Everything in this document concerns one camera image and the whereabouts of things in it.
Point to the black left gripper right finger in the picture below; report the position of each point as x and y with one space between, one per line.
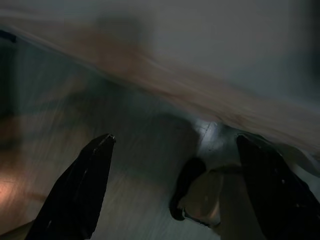
272 195

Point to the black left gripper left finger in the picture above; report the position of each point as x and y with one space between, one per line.
75 197

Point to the robot leg with black foot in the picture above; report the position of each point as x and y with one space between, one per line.
200 195

